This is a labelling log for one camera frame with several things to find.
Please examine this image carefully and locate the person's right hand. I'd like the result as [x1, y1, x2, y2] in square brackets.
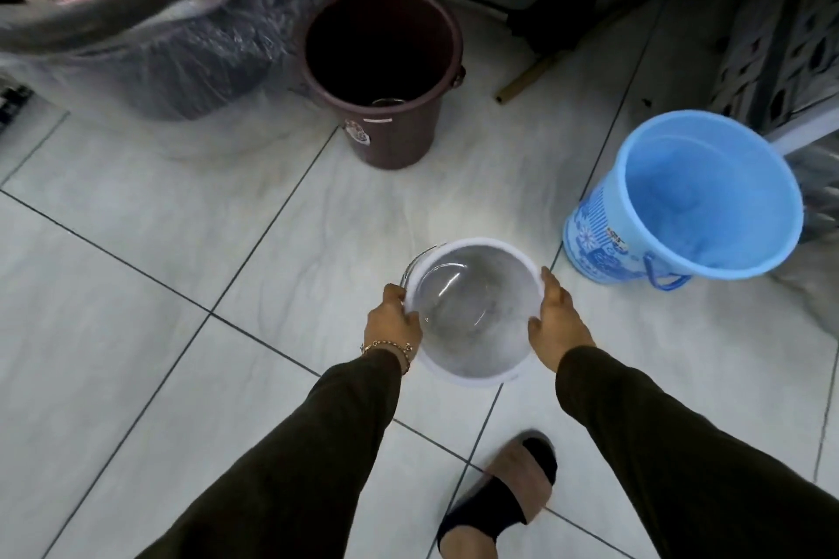
[527, 266, 596, 373]

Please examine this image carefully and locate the person's left hand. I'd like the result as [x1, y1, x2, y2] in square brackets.
[363, 283, 423, 369]

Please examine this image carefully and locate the white plastic bucket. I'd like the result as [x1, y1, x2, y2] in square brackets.
[400, 238, 546, 389]

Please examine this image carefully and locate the person's right forearm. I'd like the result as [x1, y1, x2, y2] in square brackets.
[556, 345, 839, 559]

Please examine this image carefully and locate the person's left forearm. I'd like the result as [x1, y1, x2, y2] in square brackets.
[136, 349, 402, 559]

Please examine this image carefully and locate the person's foot in black sandal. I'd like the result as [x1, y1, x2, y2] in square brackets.
[436, 431, 558, 559]

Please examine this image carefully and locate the blue plastic bucket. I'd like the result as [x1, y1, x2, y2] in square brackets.
[564, 110, 805, 292]

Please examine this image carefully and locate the brown plastic bucket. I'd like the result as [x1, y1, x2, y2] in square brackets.
[295, 0, 467, 171]

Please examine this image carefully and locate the wooden stick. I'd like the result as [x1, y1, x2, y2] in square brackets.
[493, 48, 572, 106]

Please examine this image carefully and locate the grey perforated plastic rack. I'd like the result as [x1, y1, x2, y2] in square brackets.
[707, 0, 839, 238]

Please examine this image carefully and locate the large plastic-wrapped bin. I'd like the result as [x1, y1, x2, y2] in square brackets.
[0, 0, 342, 124]

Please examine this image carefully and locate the gold chain bracelet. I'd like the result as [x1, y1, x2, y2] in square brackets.
[360, 338, 415, 376]

